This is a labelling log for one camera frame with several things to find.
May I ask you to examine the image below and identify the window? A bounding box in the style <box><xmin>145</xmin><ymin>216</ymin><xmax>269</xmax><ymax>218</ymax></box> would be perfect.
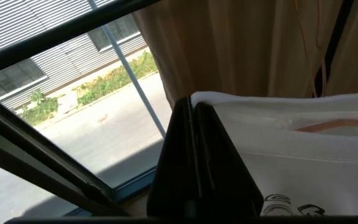
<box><xmin>0</xmin><ymin>0</ymin><xmax>173</xmax><ymax>218</ymax></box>

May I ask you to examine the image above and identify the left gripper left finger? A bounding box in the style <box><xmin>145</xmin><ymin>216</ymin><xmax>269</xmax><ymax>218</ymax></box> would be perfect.
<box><xmin>147</xmin><ymin>96</ymin><xmax>203</xmax><ymax>218</ymax></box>

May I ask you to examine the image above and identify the beige curtain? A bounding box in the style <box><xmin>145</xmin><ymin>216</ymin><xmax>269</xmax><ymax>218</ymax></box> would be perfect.
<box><xmin>132</xmin><ymin>0</ymin><xmax>358</xmax><ymax>108</ymax></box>

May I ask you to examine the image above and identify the pink clothes hanger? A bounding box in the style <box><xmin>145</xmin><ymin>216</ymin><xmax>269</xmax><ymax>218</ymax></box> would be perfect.
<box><xmin>295</xmin><ymin>119</ymin><xmax>358</xmax><ymax>134</ymax></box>
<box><xmin>294</xmin><ymin>0</ymin><xmax>328</xmax><ymax>98</ymax></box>

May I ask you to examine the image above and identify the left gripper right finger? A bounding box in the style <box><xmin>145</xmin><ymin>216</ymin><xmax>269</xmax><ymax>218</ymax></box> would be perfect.
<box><xmin>194</xmin><ymin>101</ymin><xmax>264</xmax><ymax>218</ymax></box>

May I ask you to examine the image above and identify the white printed t-shirt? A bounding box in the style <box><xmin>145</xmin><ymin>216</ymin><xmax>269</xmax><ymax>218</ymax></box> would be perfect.
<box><xmin>190</xmin><ymin>91</ymin><xmax>358</xmax><ymax>217</ymax></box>

